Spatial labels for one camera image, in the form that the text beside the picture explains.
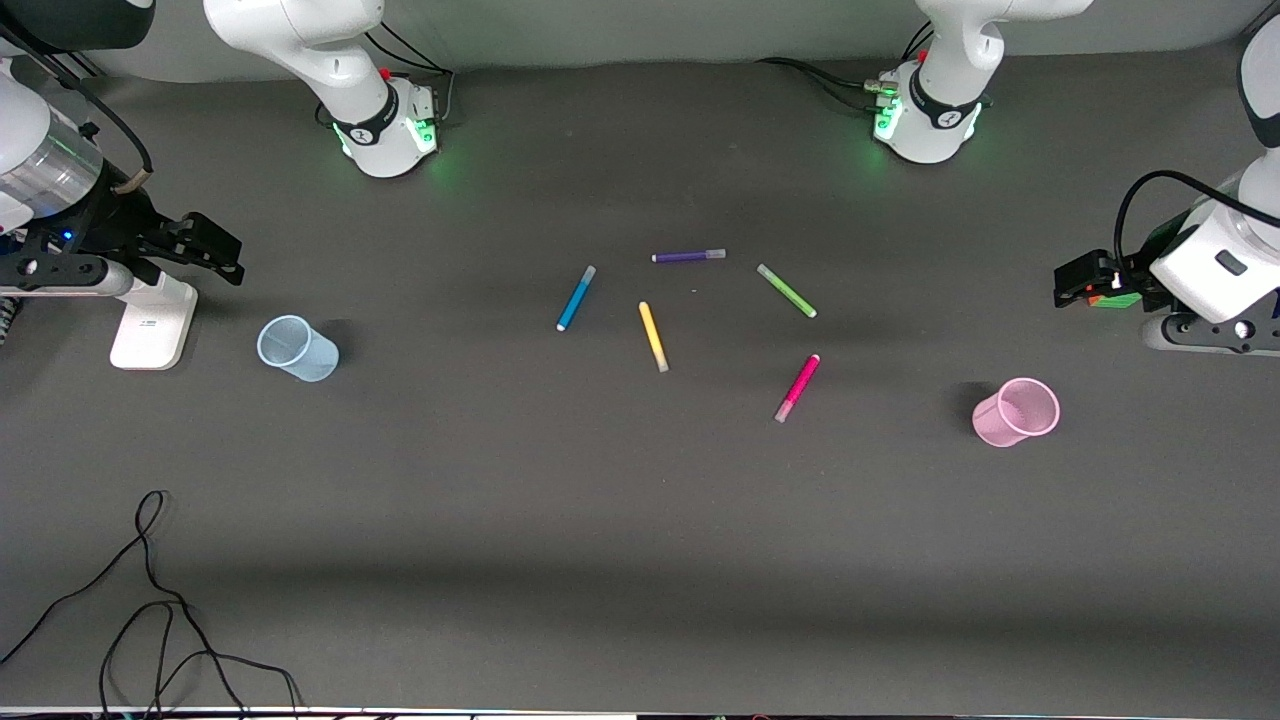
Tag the translucent blue cup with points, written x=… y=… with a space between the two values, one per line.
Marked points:
x=315 y=365

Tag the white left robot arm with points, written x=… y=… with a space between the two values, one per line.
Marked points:
x=950 y=60

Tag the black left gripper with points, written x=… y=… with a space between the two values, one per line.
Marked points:
x=1141 y=272

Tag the aluminium frame rail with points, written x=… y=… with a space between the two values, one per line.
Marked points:
x=85 y=68

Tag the purple marker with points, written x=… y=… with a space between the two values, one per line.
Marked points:
x=685 y=257

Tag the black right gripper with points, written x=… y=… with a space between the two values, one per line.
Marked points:
x=118 y=226

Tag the yellow marker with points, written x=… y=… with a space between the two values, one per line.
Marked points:
x=653 y=336

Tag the pink mesh cup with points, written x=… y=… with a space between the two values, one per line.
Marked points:
x=990 y=425

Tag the pink marker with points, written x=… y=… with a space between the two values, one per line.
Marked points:
x=800 y=383

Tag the blue marker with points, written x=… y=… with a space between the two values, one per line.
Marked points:
x=576 y=298

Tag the colourful puzzle cube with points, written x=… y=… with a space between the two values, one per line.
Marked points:
x=1125 y=300

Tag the green marker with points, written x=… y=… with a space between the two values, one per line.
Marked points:
x=787 y=291

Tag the black white braided sleeve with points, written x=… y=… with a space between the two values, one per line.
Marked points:
x=6 y=320

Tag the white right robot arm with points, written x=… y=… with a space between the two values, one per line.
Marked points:
x=330 y=50

